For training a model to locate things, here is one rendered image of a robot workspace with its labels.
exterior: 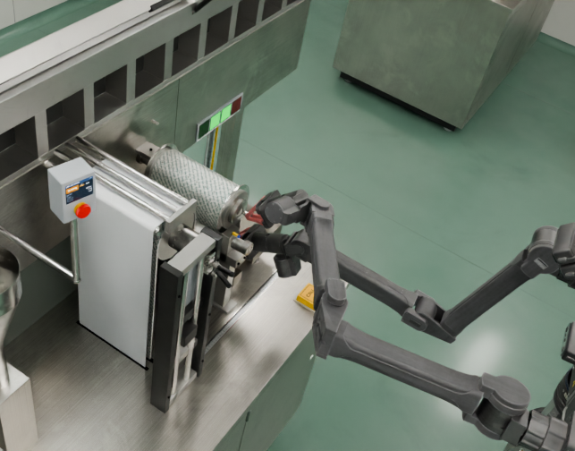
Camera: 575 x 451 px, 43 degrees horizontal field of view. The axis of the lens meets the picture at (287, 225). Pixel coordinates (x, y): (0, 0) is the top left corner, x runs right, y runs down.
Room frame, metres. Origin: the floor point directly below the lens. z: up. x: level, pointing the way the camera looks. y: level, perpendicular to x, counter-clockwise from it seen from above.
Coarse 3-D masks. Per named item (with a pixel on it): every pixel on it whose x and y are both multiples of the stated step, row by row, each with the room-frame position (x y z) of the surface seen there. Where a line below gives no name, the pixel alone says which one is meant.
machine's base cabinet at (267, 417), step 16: (304, 352) 1.48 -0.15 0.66; (288, 368) 1.38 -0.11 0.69; (304, 368) 1.53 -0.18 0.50; (272, 384) 1.28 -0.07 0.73; (288, 384) 1.42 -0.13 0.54; (304, 384) 1.59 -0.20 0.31; (272, 400) 1.32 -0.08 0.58; (288, 400) 1.47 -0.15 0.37; (256, 416) 1.22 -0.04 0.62; (272, 416) 1.36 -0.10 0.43; (288, 416) 1.53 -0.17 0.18; (240, 432) 1.13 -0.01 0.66; (256, 432) 1.26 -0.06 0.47; (272, 432) 1.41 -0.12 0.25; (224, 448) 1.06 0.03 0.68; (240, 448) 1.16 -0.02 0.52; (256, 448) 1.29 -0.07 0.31
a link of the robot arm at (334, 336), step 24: (336, 312) 0.96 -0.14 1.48; (336, 336) 0.90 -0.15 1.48; (360, 336) 0.92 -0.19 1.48; (360, 360) 0.89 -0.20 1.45; (384, 360) 0.88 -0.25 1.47; (408, 360) 0.89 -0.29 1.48; (408, 384) 0.87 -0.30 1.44; (432, 384) 0.86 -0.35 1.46; (456, 384) 0.86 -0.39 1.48; (480, 384) 0.87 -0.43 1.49; (504, 384) 0.88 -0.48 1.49; (504, 408) 0.83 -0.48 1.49
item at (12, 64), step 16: (128, 0) 1.01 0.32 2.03; (144, 0) 1.04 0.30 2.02; (160, 0) 1.06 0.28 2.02; (176, 0) 1.73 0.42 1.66; (208, 0) 1.74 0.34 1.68; (96, 16) 0.94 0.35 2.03; (112, 16) 0.97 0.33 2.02; (128, 16) 0.99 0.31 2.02; (144, 16) 1.61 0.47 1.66; (64, 32) 0.88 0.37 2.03; (80, 32) 0.90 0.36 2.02; (96, 32) 0.92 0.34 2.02; (112, 32) 1.50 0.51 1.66; (32, 48) 0.83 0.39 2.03; (48, 48) 0.85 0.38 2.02; (64, 48) 0.87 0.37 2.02; (80, 48) 1.40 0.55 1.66; (0, 64) 0.78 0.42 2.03; (16, 64) 0.79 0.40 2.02; (32, 64) 0.81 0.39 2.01; (48, 64) 1.31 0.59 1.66; (0, 80) 0.76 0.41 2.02; (16, 80) 1.23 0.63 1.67
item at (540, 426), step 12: (540, 420) 0.82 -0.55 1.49; (552, 420) 0.82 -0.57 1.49; (528, 432) 0.80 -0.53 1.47; (540, 432) 0.80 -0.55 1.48; (552, 432) 0.80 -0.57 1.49; (564, 432) 0.80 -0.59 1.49; (528, 444) 0.79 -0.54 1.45; (540, 444) 0.78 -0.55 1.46; (552, 444) 0.78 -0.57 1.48; (564, 444) 0.78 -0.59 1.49
